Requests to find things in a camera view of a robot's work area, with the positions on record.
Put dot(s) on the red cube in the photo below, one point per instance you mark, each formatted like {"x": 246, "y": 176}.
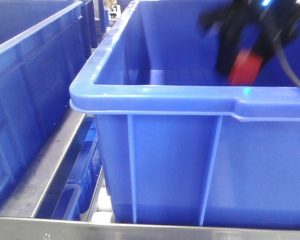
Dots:
{"x": 245, "y": 69}

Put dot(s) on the blue crate on left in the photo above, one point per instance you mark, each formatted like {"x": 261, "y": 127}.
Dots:
{"x": 41, "y": 52}

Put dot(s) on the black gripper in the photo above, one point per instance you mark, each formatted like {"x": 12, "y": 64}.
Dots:
{"x": 277, "y": 19}

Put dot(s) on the large blue target crate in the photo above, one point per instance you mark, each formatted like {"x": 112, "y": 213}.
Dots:
{"x": 178, "y": 145}

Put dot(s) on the steel shelf front rail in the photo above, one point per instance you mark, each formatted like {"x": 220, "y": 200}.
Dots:
{"x": 13, "y": 228}

